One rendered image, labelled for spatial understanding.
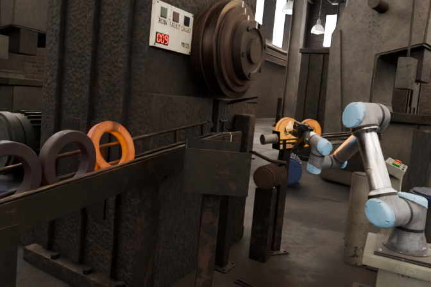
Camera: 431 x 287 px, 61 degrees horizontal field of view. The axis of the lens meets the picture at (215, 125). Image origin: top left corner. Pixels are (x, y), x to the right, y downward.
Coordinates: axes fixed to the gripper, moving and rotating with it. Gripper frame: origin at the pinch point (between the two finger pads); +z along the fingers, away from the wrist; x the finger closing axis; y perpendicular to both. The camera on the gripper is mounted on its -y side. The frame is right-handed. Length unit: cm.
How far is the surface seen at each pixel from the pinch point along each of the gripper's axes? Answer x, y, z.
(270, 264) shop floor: 13, -67, -35
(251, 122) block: 28.0, 3.5, -4.3
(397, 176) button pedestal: -42, -7, -47
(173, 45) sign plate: 81, 39, -15
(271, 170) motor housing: 17.9, -18.0, -19.6
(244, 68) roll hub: 48, 34, -20
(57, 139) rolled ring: 125, 17, -67
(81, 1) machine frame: 117, 49, 15
